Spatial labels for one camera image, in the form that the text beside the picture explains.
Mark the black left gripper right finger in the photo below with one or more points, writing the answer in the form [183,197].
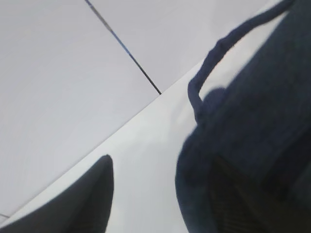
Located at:
[239,206]

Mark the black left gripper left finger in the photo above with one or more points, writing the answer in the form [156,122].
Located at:
[84,207]

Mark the navy blue lunch bag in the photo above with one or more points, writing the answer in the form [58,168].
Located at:
[260,124]

